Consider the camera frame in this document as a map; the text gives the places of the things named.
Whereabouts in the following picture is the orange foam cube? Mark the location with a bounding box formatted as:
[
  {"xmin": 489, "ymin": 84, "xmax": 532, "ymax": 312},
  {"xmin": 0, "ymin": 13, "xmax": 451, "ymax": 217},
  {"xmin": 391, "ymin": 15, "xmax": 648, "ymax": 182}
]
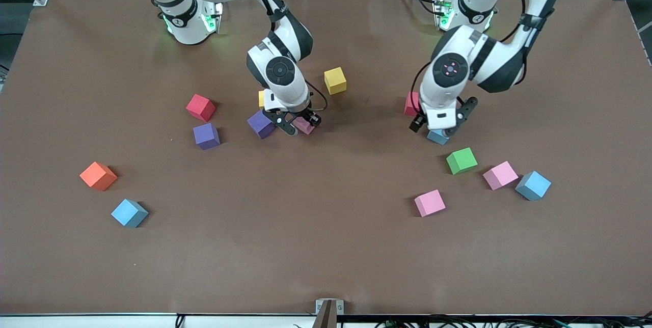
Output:
[{"xmin": 79, "ymin": 161, "xmax": 118, "ymax": 192}]

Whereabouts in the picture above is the purple foam cube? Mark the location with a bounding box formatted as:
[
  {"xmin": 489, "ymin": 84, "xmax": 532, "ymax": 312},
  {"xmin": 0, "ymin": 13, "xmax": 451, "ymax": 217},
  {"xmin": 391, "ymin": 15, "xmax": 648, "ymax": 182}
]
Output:
[
  {"xmin": 247, "ymin": 110, "xmax": 276, "ymax": 140},
  {"xmin": 193, "ymin": 122, "xmax": 221, "ymax": 151}
]

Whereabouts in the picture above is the grey metal bracket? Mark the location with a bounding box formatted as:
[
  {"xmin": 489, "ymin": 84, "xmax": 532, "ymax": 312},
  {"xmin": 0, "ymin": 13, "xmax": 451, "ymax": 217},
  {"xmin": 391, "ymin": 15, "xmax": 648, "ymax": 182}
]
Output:
[{"xmin": 312, "ymin": 299, "xmax": 345, "ymax": 328}]

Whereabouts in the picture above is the brown table cover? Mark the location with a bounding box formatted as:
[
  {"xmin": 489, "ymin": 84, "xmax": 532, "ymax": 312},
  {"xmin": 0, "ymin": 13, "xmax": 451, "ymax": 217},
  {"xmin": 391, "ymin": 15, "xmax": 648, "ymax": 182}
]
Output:
[{"xmin": 0, "ymin": 0, "xmax": 652, "ymax": 317}]

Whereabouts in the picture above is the red foam cube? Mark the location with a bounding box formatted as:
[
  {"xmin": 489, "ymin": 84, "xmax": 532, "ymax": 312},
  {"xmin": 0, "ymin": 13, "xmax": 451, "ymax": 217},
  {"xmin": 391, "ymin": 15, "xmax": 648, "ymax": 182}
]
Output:
[
  {"xmin": 185, "ymin": 94, "xmax": 216, "ymax": 122},
  {"xmin": 404, "ymin": 91, "xmax": 421, "ymax": 117}
]

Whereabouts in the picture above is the green foam cube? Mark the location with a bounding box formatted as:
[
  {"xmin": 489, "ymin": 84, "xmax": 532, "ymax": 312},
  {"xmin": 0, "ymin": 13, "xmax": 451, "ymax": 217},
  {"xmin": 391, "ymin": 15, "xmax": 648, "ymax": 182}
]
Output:
[{"xmin": 446, "ymin": 147, "xmax": 479, "ymax": 176}]

